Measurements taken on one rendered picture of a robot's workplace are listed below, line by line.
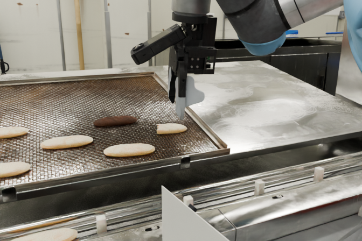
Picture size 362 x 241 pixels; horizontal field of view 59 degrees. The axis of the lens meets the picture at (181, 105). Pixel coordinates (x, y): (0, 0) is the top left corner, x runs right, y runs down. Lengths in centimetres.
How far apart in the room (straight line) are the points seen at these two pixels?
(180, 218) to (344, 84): 91
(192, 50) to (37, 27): 357
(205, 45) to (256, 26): 13
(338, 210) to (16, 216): 55
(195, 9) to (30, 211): 47
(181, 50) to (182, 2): 9
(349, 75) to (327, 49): 197
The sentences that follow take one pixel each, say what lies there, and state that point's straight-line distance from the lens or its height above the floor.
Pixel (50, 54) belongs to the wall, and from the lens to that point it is 414.
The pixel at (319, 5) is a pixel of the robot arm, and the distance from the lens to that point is 57.
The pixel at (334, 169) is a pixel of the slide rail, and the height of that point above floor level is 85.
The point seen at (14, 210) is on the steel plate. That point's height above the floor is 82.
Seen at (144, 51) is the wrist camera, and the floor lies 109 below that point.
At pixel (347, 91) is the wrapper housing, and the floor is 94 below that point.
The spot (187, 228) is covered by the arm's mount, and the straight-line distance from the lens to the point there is 25.
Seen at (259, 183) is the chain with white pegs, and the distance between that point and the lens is 60.
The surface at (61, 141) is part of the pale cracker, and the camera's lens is 67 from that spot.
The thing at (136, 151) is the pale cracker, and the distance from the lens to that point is 63.
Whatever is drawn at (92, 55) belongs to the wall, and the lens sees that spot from 418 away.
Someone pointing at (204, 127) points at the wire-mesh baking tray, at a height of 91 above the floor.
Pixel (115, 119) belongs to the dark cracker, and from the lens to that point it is 75.
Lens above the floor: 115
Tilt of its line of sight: 15 degrees down
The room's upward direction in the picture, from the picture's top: straight up
